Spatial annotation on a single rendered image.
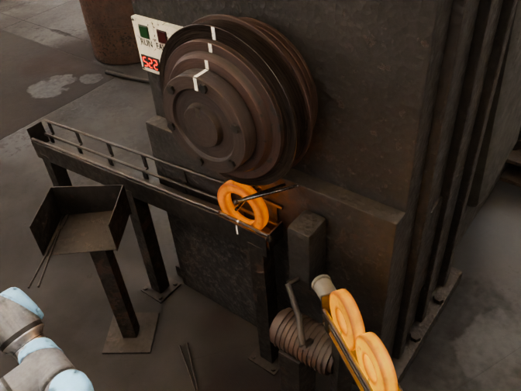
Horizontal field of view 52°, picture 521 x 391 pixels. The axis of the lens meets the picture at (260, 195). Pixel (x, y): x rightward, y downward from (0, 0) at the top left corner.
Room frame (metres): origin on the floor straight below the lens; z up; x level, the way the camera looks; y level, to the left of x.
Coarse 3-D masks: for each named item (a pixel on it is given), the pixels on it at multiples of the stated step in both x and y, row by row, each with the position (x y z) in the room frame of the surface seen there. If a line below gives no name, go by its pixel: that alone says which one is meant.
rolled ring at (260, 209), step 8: (224, 184) 1.28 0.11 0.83; (232, 184) 1.25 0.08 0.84; (240, 184) 1.25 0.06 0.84; (224, 192) 1.27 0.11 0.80; (232, 192) 1.25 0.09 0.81; (240, 192) 1.23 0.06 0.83; (248, 192) 1.22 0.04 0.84; (256, 192) 1.22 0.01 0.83; (224, 200) 1.28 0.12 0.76; (248, 200) 1.21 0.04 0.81; (256, 200) 1.20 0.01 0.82; (224, 208) 1.28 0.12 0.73; (232, 208) 1.28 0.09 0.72; (256, 208) 1.19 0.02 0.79; (264, 208) 1.20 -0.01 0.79; (240, 216) 1.27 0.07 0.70; (256, 216) 1.19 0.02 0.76; (264, 216) 1.19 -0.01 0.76; (256, 224) 1.20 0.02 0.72; (264, 224) 1.19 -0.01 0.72
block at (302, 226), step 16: (304, 224) 1.10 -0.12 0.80; (320, 224) 1.09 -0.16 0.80; (288, 240) 1.09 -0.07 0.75; (304, 240) 1.05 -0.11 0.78; (320, 240) 1.09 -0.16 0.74; (288, 256) 1.09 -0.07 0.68; (304, 256) 1.05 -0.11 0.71; (320, 256) 1.09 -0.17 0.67; (304, 272) 1.05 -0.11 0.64; (320, 272) 1.09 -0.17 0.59; (304, 288) 1.06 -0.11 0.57
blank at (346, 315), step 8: (336, 296) 0.85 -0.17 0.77; (344, 296) 0.84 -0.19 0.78; (352, 296) 0.84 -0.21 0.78; (336, 304) 0.85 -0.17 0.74; (344, 304) 0.82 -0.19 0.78; (352, 304) 0.82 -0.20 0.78; (336, 312) 0.86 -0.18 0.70; (344, 312) 0.81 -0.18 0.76; (352, 312) 0.80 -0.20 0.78; (360, 312) 0.80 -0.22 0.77; (336, 320) 0.85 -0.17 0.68; (344, 320) 0.84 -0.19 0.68; (352, 320) 0.78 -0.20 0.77; (360, 320) 0.78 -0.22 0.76; (344, 328) 0.82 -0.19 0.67; (352, 328) 0.77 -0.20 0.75; (360, 328) 0.77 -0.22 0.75; (344, 336) 0.80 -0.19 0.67; (352, 336) 0.76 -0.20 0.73; (352, 344) 0.76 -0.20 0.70
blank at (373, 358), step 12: (360, 336) 0.73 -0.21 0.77; (372, 336) 0.71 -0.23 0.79; (360, 348) 0.72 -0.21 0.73; (372, 348) 0.68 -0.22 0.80; (384, 348) 0.67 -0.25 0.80; (360, 360) 0.72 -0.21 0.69; (372, 360) 0.66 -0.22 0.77; (384, 360) 0.65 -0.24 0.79; (372, 372) 0.68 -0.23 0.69; (384, 372) 0.63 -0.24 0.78; (372, 384) 0.65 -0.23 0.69; (384, 384) 0.61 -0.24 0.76; (396, 384) 0.61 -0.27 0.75
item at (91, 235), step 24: (48, 192) 1.45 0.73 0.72; (72, 192) 1.47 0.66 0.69; (96, 192) 1.46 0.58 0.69; (120, 192) 1.41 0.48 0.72; (48, 216) 1.39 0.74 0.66; (72, 216) 1.46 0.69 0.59; (96, 216) 1.44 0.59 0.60; (120, 216) 1.35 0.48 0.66; (48, 240) 1.33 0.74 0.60; (72, 240) 1.33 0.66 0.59; (96, 240) 1.31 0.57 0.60; (120, 240) 1.30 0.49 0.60; (96, 264) 1.33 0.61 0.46; (120, 288) 1.34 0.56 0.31; (120, 312) 1.33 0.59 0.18; (120, 336) 1.34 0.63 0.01; (144, 336) 1.33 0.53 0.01
